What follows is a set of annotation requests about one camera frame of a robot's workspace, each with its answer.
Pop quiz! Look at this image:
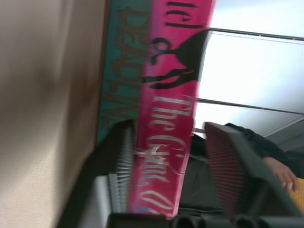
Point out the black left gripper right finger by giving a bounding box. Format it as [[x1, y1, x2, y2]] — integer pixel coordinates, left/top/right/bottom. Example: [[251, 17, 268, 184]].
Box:
[[204, 122, 304, 220]]

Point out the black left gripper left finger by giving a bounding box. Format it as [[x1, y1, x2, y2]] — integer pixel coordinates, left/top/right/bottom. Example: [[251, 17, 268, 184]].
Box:
[[58, 119, 138, 228]]

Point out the pink book with silver lettering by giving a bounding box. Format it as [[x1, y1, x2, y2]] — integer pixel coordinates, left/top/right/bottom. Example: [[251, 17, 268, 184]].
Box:
[[127, 0, 217, 219]]

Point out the teal book with brown lettering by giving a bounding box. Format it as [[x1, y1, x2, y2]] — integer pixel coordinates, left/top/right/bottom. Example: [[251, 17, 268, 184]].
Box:
[[95, 0, 154, 146]]

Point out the person's bare hand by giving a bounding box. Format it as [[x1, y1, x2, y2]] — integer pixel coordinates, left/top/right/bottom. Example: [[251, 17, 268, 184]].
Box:
[[263, 156, 300, 192]]

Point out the yellow board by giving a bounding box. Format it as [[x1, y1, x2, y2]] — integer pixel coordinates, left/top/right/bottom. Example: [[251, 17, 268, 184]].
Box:
[[288, 177, 304, 214]]

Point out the dark window frame bar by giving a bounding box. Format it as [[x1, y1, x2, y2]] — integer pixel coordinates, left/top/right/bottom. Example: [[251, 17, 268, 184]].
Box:
[[196, 98, 304, 116], [207, 27, 304, 41]]

